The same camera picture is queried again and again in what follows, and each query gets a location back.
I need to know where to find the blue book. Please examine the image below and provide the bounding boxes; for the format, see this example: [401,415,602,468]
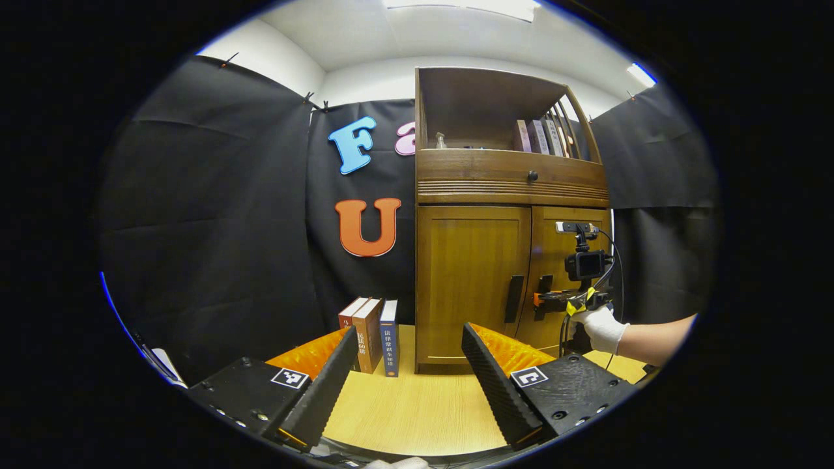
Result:
[380,300,399,378]

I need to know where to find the wooden double-door shoe cabinet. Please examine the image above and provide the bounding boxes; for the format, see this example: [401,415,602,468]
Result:
[414,66,613,375]

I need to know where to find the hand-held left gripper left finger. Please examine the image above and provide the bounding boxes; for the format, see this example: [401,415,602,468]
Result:
[188,326,359,451]

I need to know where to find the wooden shoe cabinet door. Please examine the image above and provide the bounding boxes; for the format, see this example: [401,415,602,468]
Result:
[417,205,532,365]
[518,206,613,356]

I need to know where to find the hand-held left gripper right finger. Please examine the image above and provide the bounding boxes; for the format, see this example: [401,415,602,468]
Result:
[461,322,638,451]

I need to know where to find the wooden cabinet drawer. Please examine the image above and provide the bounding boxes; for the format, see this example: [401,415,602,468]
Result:
[417,149,609,208]

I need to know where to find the red and white book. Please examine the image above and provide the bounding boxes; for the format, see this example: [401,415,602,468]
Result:
[338,296,369,330]

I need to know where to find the small ceiling light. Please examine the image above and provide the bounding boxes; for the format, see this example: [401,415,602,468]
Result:
[627,62,657,89]

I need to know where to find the brown book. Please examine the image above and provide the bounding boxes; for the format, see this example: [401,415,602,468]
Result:
[352,298,384,375]

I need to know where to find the black backdrop cloth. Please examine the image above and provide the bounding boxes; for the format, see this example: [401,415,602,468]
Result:
[98,55,721,385]

